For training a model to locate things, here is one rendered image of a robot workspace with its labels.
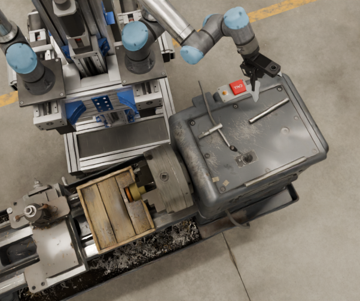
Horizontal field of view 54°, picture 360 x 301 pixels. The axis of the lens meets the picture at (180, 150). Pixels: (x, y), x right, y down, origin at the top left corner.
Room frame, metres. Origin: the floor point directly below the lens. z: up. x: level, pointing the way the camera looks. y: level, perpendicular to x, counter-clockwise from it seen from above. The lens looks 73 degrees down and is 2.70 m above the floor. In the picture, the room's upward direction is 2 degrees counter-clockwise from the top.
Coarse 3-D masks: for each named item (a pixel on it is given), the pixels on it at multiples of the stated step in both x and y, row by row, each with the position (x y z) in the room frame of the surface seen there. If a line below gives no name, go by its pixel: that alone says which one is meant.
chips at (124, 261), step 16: (176, 224) 0.21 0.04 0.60; (192, 224) 0.21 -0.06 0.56; (144, 240) 0.13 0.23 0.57; (160, 240) 0.12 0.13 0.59; (176, 240) 0.12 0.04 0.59; (192, 240) 0.12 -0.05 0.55; (112, 256) 0.04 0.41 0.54; (128, 256) 0.04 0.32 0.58; (144, 256) 0.04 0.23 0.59; (160, 256) 0.03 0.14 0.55; (96, 272) -0.04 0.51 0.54; (112, 272) -0.04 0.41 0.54; (48, 288) -0.12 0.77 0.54; (64, 288) -0.12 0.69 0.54; (80, 288) -0.12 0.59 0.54
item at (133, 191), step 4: (132, 184) 0.35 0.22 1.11; (124, 188) 0.33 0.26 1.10; (128, 188) 0.33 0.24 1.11; (132, 188) 0.32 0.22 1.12; (136, 188) 0.32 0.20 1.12; (140, 188) 0.32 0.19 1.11; (144, 188) 0.32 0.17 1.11; (124, 192) 0.31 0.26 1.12; (128, 192) 0.31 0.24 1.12; (132, 192) 0.30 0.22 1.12; (136, 192) 0.30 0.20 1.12; (140, 192) 0.31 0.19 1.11; (144, 192) 0.31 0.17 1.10; (128, 196) 0.29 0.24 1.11; (132, 196) 0.29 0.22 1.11; (136, 196) 0.29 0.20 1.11; (140, 196) 0.29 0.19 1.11; (128, 200) 0.27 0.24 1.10; (132, 200) 0.27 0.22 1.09; (136, 200) 0.27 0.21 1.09
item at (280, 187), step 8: (296, 176) 0.41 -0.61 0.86; (280, 184) 0.37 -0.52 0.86; (288, 184) 0.38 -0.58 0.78; (264, 192) 0.33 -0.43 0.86; (272, 192) 0.37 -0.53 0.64; (240, 200) 0.29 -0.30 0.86; (248, 200) 0.29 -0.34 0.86; (256, 200) 0.34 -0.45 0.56; (224, 208) 0.25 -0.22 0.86; (232, 208) 0.29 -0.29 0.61; (200, 216) 0.22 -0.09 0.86; (216, 216) 0.25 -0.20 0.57; (200, 224) 0.21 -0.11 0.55
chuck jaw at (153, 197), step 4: (148, 192) 0.31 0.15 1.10; (152, 192) 0.30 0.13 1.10; (156, 192) 0.30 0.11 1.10; (144, 196) 0.29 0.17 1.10; (148, 196) 0.29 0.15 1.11; (152, 196) 0.28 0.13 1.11; (156, 196) 0.28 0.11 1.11; (160, 196) 0.28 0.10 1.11; (144, 200) 0.27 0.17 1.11; (148, 200) 0.27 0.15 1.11; (152, 200) 0.27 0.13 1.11; (156, 200) 0.27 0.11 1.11; (160, 200) 0.27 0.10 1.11; (152, 204) 0.25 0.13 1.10; (156, 204) 0.25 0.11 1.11; (160, 204) 0.25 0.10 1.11; (156, 208) 0.23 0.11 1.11; (160, 208) 0.23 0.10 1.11; (164, 208) 0.23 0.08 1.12; (160, 212) 0.22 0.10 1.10
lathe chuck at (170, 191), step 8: (144, 152) 0.48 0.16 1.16; (152, 152) 0.47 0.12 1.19; (160, 152) 0.46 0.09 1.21; (152, 160) 0.42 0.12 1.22; (160, 160) 0.42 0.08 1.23; (168, 160) 0.42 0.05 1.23; (152, 168) 0.38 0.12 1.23; (160, 168) 0.38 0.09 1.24; (168, 168) 0.38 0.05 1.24; (152, 176) 0.35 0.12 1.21; (160, 184) 0.31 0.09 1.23; (168, 184) 0.31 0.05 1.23; (176, 184) 0.31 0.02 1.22; (160, 192) 0.28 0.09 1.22; (168, 192) 0.28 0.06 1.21; (176, 192) 0.28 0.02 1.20; (168, 200) 0.25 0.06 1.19; (176, 200) 0.25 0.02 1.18; (184, 200) 0.25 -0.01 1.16; (168, 208) 0.22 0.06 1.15; (176, 208) 0.22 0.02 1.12; (184, 208) 0.23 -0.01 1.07
